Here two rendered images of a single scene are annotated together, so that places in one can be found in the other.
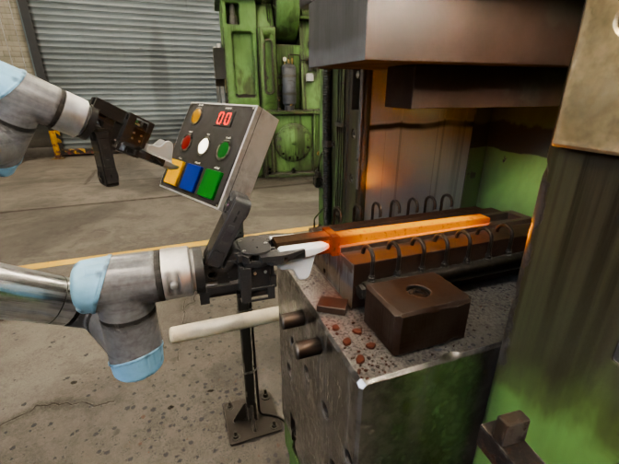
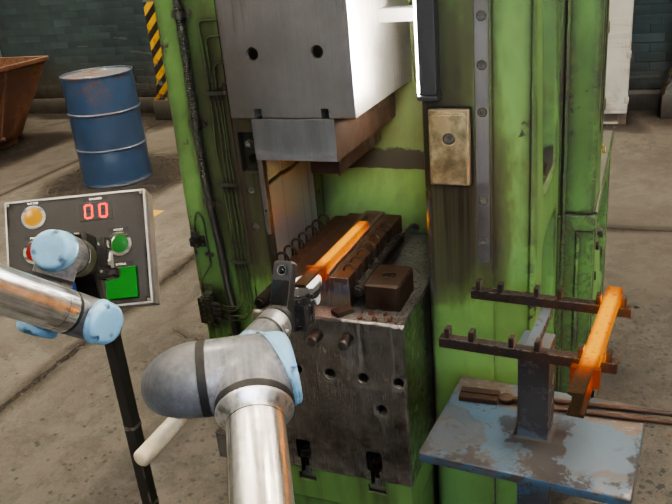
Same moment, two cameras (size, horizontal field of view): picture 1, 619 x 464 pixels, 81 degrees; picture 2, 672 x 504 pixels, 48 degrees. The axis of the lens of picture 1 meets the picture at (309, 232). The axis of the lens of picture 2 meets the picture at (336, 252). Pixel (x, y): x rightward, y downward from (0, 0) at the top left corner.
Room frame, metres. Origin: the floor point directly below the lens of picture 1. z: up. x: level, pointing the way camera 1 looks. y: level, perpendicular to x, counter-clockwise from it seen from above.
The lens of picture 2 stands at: (-0.59, 1.09, 1.72)
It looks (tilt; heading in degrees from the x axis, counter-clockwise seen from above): 23 degrees down; 314
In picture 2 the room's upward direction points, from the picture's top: 5 degrees counter-clockwise
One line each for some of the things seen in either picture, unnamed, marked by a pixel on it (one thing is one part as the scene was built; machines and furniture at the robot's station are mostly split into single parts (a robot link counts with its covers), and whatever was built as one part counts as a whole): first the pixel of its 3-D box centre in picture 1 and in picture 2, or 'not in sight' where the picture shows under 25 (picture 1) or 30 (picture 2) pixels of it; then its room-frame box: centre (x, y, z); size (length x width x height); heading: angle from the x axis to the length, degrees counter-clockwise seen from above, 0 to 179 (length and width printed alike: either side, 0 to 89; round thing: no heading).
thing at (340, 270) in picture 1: (426, 242); (341, 253); (0.65, -0.23, 0.96); 0.42 x 0.20 x 0.09; 110
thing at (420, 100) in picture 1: (476, 87); (347, 144); (0.64, -0.28, 1.24); 0.30 x 0.07 x 0.06; 110
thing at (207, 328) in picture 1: (251, 319); (189, 407); (0.87, 0.17, 0.62); 0.44 x 0.05 x 0.05; 110
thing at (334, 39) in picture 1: (453, 35); (329, 117); (0.65, -0.23, 1.32); 0.42 x 0.20 x 0.10; 110
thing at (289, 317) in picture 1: (291, 319); (314, 338); (0.52, 0.03, 0.87); 0.04 x 0.03 x 0.03; 110
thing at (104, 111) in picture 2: not in sight; (107, 126); (4.95, -2.16, 0.44); 0.59 x 0.59 x 0.88
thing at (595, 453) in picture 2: not in sight; (535, 433); (0.01, -0.08, 0.75); 0.40 x 0.30 x 0.02; 16
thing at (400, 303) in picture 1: (415, 310); (389, 287); (0.43, -0.15, 0.95); 0.12 x 0.08 x 0.06; 110
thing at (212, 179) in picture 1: (211, 184); (122, 283); (0.92, 0.26, 1.01); 0.07 x 0.05 x 0.07; 45
